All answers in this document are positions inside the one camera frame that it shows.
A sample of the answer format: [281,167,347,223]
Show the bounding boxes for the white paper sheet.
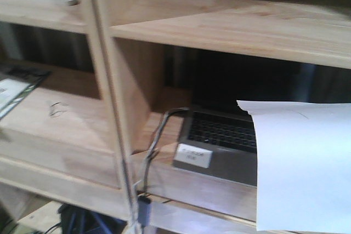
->
[238,100,350,233]

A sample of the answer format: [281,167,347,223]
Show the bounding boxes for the silver laptop computer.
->
[173,50,314,186]

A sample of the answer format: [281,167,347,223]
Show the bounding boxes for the white left laptop label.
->
[174,144,213,168]

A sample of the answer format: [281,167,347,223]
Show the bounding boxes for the light wooden shelf unit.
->
[1,0,350,233]

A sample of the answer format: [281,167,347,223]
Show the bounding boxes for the black left laptop cable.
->
[137,107,190,193]

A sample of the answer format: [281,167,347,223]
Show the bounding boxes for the white charging cable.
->
[131,107,190,234]

